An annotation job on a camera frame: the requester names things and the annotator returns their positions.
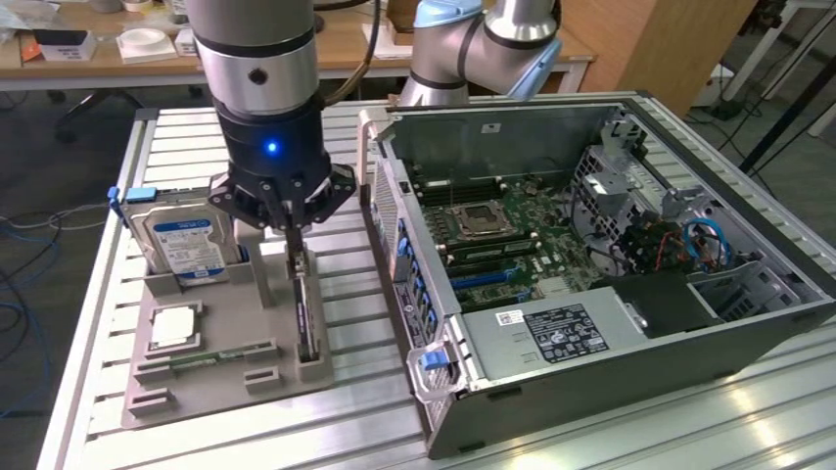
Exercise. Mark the grey parts rack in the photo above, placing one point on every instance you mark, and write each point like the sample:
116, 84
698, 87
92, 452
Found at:
228, 333

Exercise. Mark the plain white box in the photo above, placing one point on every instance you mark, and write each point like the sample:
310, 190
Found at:
183, 44

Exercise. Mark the silver chipset heatsink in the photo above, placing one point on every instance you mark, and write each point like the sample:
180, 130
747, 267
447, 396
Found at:
558, 288

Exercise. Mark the white box with roll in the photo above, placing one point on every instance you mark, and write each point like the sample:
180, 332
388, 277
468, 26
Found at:
147, 49

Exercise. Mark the grey power supply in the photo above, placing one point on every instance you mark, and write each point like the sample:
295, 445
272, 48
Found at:
510, 352

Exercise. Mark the green RAM stick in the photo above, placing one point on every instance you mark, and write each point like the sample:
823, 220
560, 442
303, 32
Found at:
196, 361

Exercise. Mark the black chair base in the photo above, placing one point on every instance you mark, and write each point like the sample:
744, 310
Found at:
84, 105

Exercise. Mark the open dark PC case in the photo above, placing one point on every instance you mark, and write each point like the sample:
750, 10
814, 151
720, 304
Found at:
588, 391

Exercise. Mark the black-topped white box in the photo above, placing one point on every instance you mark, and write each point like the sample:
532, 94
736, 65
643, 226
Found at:
66, 51

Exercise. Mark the clear plastic bag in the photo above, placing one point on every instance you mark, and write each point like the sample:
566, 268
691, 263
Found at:
19, 14

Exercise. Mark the black installed RAM stick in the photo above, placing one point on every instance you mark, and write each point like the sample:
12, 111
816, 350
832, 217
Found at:
490, 252

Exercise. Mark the metal disk bay cage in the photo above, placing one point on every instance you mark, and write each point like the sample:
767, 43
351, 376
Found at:
607, 196

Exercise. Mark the green motherboard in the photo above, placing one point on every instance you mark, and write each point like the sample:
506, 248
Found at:
562, 254

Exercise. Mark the white paper sheet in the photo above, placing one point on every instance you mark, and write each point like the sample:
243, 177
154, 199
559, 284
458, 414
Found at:
392, 49

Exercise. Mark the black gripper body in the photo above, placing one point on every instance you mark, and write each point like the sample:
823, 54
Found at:
275, 147

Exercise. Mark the grey cup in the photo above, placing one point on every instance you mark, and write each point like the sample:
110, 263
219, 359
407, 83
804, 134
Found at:
104, 6

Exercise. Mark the wooden cabinet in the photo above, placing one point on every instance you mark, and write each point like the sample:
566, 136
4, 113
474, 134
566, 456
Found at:
686, 49

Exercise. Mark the hard disk in blue carrier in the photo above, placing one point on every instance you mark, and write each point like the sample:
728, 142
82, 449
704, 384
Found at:
183, 245

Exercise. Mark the wooden desk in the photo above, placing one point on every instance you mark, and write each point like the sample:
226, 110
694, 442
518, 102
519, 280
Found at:
98, 68

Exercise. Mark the white bin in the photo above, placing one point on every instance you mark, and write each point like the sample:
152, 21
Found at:
715, 88

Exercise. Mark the blue case latch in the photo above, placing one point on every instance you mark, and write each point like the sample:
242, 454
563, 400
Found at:
431, 362

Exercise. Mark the black metal stand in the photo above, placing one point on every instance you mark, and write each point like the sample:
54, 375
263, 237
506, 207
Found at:
754, 156

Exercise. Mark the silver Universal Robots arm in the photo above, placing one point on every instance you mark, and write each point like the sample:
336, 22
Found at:
255, 49

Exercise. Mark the CPU socket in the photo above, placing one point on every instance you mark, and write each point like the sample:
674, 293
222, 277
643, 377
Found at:
487, 221

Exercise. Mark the silver CPU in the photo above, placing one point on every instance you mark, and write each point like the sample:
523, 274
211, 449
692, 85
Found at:
175, 325

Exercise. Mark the blue expansion slot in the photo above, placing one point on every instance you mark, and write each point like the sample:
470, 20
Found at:
483, 280

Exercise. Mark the cardboard box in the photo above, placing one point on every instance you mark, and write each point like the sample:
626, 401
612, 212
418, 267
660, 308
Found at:
399, 14

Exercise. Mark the orange booklet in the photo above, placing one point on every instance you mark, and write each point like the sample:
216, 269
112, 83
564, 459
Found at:
30, 51

